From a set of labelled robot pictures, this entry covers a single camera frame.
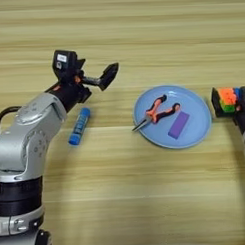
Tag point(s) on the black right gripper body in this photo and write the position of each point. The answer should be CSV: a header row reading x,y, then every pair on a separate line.
x,y
244,117

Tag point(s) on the left gripper small black box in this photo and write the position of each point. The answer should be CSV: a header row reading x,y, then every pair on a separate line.
x,y
64,63

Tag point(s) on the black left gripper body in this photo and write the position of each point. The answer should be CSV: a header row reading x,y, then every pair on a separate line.
x,y
68,93

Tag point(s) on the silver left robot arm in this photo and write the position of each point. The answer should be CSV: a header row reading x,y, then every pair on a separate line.
x,y
25,141

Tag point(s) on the purple rectangular block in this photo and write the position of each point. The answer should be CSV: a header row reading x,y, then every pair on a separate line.
x,y
178,125

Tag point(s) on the colourful puzzle cube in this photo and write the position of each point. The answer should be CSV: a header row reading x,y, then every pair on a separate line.
x,y
227,99

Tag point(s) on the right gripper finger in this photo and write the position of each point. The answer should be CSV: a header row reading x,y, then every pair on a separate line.
x,y
216,103

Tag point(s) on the blue glue stick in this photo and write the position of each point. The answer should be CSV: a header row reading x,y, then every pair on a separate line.
x,y
79,126

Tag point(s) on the light blue round plate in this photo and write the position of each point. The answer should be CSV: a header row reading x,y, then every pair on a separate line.
x,y
194,125

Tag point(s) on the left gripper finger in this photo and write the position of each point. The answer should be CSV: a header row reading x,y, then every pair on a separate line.
x,y
109,75
80,63

